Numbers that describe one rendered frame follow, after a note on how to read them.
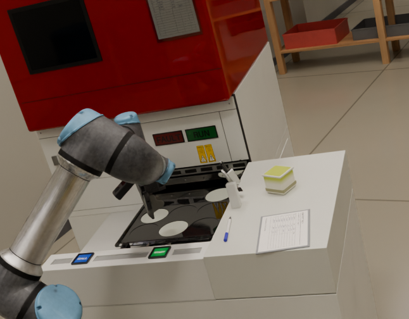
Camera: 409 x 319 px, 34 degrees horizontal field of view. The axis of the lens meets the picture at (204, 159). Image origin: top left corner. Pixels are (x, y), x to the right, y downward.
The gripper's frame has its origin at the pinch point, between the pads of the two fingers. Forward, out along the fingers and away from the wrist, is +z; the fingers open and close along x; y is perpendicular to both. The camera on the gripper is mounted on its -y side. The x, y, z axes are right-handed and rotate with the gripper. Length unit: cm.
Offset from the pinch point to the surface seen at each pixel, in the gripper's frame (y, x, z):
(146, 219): 0.1, 13.5, 7.1
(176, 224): 7.8, 1.8, 7.2
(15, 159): -42, 226, 34
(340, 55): 290, 410, 97
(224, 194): 28.8, 10.0, 7.2
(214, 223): 18.5, -8.0, 7.3
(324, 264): 33, -56, 6
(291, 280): 25, -50, 10
